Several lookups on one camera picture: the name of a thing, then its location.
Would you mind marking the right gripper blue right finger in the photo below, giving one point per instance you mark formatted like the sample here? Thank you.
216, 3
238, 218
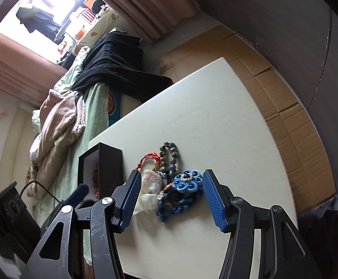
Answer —
283, 252

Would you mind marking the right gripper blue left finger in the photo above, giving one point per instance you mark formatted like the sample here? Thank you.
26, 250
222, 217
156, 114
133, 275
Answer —
59, 253

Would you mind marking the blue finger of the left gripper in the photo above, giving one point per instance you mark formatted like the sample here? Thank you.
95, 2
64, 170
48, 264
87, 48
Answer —
76, 196

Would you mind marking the black square jewelry box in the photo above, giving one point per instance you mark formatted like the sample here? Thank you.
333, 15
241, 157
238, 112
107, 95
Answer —
101, 168

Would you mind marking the white butterfly brooch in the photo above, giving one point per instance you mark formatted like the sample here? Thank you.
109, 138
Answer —
150, 188

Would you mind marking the flattened cardboard sheets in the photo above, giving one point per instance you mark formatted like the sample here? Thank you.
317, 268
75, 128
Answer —
299, 144

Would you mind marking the pink crumpled blanket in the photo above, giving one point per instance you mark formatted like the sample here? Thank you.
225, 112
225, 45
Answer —
62, 121

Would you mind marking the green bed sheet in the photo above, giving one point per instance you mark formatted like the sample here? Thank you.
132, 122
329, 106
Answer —
96, 101

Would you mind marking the black knitted garment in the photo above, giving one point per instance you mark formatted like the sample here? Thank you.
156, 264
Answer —
117, 61

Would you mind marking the white low table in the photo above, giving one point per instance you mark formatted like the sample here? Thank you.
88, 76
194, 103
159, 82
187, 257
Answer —
216, 125

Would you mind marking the pink left curtain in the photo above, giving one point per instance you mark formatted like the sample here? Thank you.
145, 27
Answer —
24, 74

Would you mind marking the pink curtain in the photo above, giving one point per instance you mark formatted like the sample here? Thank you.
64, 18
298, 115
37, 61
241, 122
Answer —
24, 74
152, 19

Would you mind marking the dark hanging clothes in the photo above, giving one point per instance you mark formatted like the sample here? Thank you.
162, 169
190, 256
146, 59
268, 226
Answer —
34, 18

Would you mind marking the pink right curtain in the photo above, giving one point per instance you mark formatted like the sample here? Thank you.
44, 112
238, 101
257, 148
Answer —
152, 19

